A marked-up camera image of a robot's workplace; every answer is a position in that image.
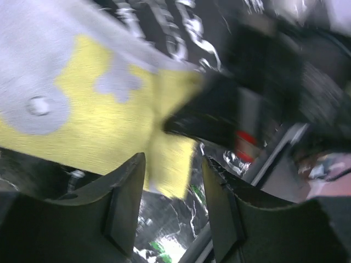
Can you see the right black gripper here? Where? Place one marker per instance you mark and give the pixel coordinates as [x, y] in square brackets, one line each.
[280, 72]

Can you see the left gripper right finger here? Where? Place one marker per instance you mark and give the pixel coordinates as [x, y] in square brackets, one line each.
[249, 225]

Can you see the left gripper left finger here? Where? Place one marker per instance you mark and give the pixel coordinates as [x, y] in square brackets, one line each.
[95, 223]

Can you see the grey yellow frog towel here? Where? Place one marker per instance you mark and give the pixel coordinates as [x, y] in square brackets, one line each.
[77, 88]

